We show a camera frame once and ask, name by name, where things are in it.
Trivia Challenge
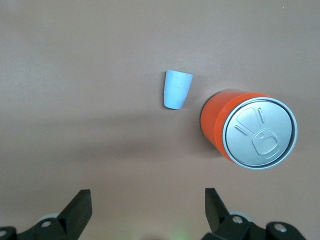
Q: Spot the light blue plastic cup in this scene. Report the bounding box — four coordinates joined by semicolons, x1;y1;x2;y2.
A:
162;69;194;110

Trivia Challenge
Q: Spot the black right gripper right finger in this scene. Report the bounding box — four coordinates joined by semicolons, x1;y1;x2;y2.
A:
202;187;308;240

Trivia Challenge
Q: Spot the orange can with silver lid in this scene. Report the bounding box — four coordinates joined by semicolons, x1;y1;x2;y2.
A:
200;90;298;170

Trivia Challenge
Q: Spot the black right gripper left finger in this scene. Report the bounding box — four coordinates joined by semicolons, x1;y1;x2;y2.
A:
0;189;93;240

